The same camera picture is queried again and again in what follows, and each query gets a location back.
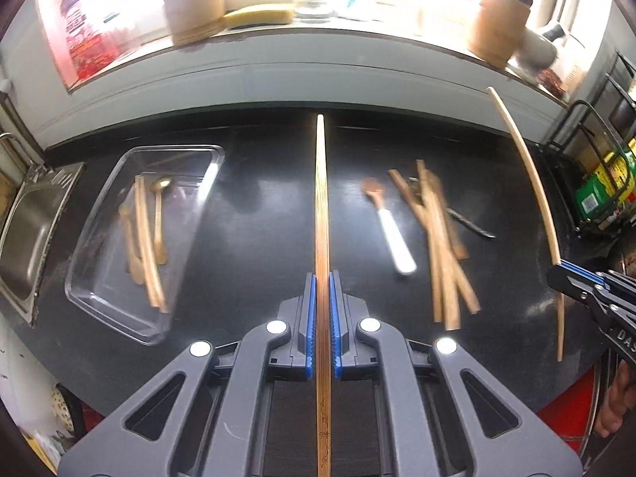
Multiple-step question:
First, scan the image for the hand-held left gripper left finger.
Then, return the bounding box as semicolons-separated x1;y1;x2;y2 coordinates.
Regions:
60;273;317;477

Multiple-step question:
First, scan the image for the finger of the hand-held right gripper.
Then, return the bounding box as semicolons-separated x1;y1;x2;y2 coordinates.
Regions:
547;266;604;304
560;260;614;286

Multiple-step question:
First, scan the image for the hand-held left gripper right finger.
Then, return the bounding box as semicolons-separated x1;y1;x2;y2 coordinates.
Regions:
330;273;582;477

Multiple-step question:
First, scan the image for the gold spoon with white handle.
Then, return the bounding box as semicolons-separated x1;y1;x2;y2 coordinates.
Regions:
362;177;417;275

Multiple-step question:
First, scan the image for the silver metal spoon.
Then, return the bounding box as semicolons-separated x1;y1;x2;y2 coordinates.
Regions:
408;176;496;239

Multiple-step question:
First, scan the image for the pile of wooden chopsticks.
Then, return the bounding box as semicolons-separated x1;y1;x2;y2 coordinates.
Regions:
388;159;482;331

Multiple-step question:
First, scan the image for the clear plastic tray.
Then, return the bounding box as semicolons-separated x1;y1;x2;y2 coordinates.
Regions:
64;144;225;346

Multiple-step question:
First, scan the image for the translucent plastic spoon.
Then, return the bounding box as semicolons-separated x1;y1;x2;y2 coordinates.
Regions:
118;204;145;286

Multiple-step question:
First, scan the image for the gold metal spoon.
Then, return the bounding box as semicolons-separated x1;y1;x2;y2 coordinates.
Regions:
150;175;173;265

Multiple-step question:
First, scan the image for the person's right hand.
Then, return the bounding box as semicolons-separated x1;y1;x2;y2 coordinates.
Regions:
595;358;636;439

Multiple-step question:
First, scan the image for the green label bottle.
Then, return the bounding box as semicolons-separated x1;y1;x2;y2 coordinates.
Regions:
574;156;632;219

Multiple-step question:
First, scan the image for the red plastic object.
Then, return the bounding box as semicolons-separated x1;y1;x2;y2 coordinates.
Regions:
537;382;597;455

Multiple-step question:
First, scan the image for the container of red chilies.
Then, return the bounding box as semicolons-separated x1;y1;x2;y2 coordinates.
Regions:
534;67;567;100

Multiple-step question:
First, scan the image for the grey stone mortar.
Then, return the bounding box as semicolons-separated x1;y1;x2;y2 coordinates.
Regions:
507;20;567;78

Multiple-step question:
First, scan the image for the bamboo utensil holder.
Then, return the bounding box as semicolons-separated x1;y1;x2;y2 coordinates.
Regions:
467;0;530;68

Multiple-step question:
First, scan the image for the stainless steel sink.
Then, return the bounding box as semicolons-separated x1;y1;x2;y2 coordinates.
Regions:
0;161;85;329

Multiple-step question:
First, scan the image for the yellow sponge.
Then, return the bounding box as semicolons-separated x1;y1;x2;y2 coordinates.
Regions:
221;2;295;31

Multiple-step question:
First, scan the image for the pale wooden cylinder container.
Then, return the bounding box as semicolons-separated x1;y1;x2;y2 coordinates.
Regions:
160;0;227;45

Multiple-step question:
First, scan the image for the metal faucet pipe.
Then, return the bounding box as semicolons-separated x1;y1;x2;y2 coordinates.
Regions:
0;132;31;170

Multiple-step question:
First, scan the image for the red printed packet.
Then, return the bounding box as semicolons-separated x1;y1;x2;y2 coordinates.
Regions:
37;0;122;93

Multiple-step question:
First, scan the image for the black wire rack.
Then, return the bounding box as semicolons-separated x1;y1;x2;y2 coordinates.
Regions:
544;50;636;239

